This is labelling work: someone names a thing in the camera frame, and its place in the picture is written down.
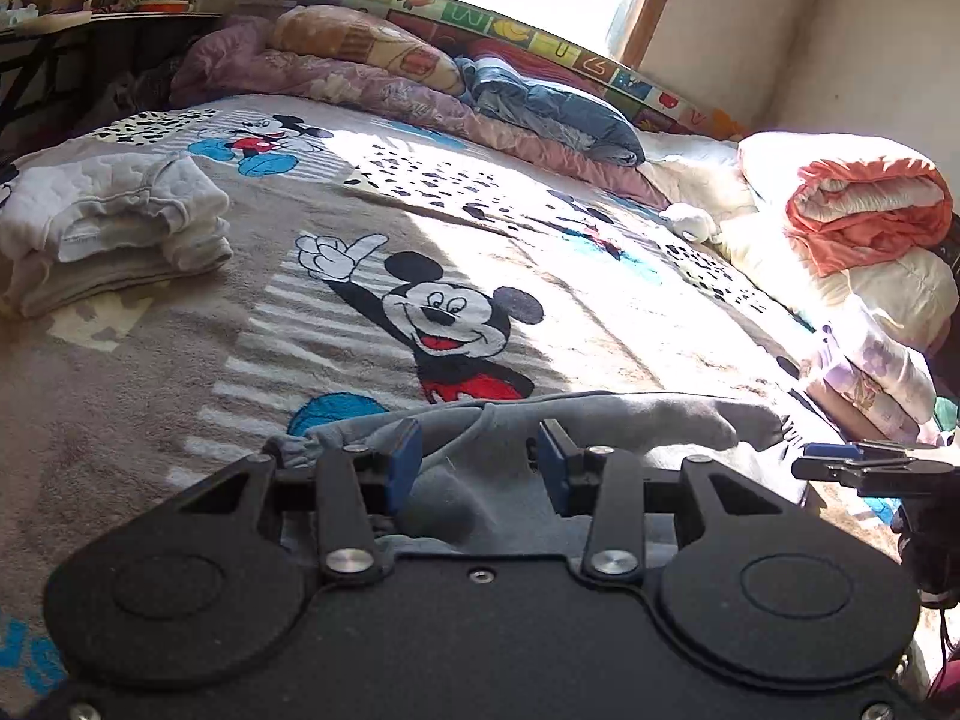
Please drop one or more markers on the dark cluttered side table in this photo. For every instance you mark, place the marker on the dark cluttered side table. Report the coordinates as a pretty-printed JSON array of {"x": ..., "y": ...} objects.
[{"x": 85, "y": 63}]

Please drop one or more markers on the folded white grey garment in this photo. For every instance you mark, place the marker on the folded white grey garment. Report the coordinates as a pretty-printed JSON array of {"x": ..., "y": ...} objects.
[{"x": 109, "y": 222}]

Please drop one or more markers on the white purple floral folded cloth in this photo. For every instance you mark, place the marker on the white purple floral folded cloth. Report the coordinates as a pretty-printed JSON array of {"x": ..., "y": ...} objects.
[{"x": 854, "y": 348}]

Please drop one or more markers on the colourful alphabet foam mat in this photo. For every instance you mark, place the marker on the colourful alphabet foam mat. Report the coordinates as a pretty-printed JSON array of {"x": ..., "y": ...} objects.
[{"x": 452, "y": 26}]

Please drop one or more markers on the orange patterned pillow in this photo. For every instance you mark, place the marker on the orange patterned pillow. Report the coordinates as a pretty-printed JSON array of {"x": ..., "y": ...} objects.
[{"x": 344, "y": 34}]

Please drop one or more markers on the blue folded blanket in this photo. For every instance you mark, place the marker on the blue folded blanket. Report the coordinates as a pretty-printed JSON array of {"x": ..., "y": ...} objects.
[{"x": 554, "y": 111}]

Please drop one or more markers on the Mickey Mouse fleece blanket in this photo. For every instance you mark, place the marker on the Mickey Mouse fleece blanket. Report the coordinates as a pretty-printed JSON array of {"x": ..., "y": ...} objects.
[{"x": 159, "y": 555}]

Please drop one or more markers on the lavender folded cloth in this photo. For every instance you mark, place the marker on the lavender folded cloth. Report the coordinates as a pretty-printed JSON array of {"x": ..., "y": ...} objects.
[{"x": 864, "y": 412}]

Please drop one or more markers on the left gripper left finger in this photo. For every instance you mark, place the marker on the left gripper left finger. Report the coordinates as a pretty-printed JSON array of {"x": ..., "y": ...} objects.
[{"x": 353, "y": 486}]

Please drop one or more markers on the pink purple quilt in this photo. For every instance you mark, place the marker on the pink purple quilt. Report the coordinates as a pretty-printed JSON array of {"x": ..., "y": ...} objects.
[{"x": 236, "y": 60}]

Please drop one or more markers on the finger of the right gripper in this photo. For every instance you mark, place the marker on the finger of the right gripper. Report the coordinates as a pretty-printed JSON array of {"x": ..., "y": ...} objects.
[{"x": 878, "y": 469}]

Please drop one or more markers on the cream duvet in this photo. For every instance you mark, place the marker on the cream duvet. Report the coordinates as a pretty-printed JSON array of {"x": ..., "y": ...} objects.
[{"x": 913, "y": 298}]

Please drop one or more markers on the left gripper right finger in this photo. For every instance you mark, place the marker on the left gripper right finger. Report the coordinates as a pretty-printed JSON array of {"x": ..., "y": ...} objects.
[{"x": 606, "y": 485}]

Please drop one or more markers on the orange white rolled comforter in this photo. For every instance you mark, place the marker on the orange white rolled comforter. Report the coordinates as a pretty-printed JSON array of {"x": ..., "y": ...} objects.
[{"x": 848, "y": 200}]

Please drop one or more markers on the white plush toy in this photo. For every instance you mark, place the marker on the white plush toy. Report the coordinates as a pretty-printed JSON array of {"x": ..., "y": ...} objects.
[{"x": 690, "y": 223}]

